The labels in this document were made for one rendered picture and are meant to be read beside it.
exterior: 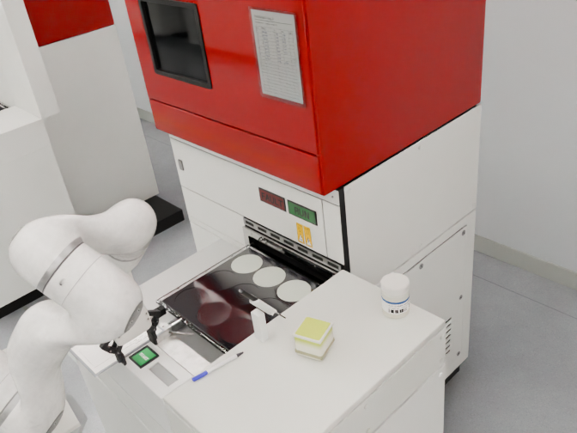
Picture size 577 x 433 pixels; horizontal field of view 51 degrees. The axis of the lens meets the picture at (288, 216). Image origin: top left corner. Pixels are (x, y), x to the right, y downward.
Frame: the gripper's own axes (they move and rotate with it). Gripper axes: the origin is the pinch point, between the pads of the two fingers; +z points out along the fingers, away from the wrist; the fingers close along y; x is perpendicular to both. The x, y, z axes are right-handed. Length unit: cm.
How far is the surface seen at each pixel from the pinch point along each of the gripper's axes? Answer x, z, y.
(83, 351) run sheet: -11.8, 1.0, 9.4
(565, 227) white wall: 19, 65, -206
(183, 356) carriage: 1.9, 9.3, -10.5
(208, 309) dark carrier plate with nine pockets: -6.2, 7.4, -25.6
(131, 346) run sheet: -3.4, 1.0, 0.0
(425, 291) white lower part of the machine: 18, 34, -97
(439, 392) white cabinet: 52, 24, -55
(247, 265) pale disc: -13.1, 7.3, -46.6
